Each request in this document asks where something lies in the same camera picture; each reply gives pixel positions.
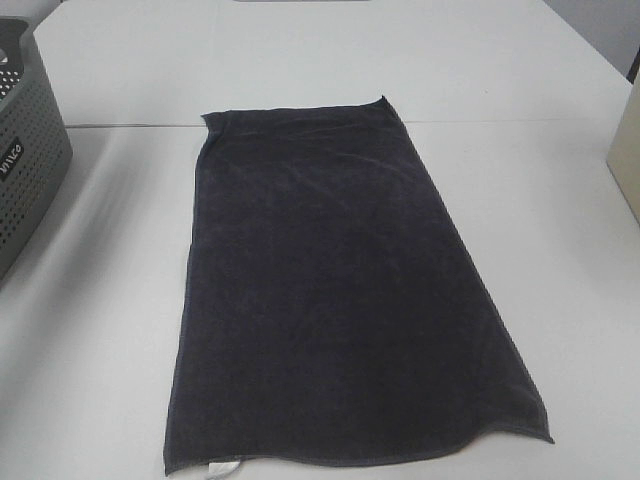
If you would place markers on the dark grey towel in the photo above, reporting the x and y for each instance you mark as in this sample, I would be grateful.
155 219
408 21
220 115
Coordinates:
332 313

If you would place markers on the grey perforated laundry basket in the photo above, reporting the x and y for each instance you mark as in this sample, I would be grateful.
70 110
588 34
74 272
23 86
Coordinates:
35 147

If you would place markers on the beige box at right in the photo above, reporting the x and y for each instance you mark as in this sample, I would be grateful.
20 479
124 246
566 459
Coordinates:
623 155

